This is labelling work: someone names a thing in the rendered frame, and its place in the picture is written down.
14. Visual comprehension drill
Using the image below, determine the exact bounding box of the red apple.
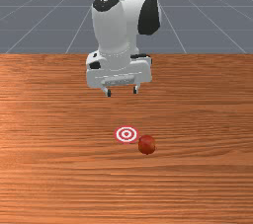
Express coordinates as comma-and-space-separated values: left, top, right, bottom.
137, 134, 157, 156

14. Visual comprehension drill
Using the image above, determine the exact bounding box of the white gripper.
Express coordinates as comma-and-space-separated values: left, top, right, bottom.
85, 52, 153, 98

